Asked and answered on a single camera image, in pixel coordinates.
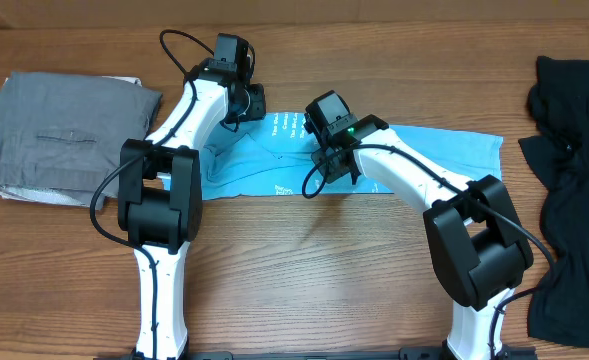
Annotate light blue printed t-shirt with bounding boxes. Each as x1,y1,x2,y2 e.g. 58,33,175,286
200,112,503,200

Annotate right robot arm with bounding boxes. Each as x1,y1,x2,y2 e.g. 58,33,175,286
304,91,537,359

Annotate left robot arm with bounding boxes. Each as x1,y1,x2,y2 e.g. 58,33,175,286
118,33,266,359

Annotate folded grey trousers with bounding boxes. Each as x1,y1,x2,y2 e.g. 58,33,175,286
0,72,162,207

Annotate black polo shirt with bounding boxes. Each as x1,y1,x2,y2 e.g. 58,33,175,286
519,56,589,348

